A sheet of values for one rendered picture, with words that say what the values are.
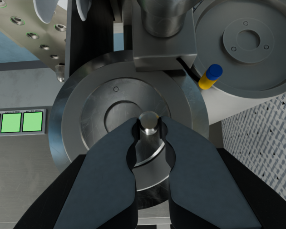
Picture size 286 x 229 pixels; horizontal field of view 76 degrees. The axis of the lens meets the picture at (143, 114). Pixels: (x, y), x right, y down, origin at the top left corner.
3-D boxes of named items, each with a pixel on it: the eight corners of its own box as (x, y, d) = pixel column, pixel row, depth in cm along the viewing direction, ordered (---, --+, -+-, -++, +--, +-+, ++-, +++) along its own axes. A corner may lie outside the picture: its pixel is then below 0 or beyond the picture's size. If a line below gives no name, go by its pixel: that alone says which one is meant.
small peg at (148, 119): (136, 112, 12) (157, 107, 12) (139, 119, 15) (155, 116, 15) (140, 133, 12) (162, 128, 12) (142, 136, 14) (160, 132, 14)
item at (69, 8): (74, -64, 22) (68, 84, 18) (113, 46, 45) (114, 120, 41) (70, -63, 22) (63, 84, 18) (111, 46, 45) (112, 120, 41)
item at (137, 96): (94, 67, 16) (179, 87, 15) (100, 76, 18) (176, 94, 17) (65, 154, 14) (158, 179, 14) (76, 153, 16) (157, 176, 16)
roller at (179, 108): (184, 55, 17) (201, 187, 15) (164, 112, 42) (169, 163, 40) (61, 66, 17) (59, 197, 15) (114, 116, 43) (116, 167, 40)
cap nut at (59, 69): (65, 64, 51) (64, 79, 50) (71, 70, 55) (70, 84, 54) (52, 65, 51) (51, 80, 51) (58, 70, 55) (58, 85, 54)
